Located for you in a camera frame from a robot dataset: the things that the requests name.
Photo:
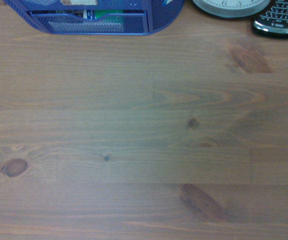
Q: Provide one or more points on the blue mesh desk organizer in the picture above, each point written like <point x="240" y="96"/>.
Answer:
<point x="96" y="27"/>

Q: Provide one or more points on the black keypad mobile phone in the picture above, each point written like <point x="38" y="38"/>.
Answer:
<point x="276" y="22"/>

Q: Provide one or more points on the round analog alarm clock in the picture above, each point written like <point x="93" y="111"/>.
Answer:
<point x="230" y="10"/>

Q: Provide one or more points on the white paper card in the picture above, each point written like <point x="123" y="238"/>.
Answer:
<point x="78" y="2"/>

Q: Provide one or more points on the green card in drawer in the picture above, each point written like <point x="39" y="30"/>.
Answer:
<point x="108" y="14"/>

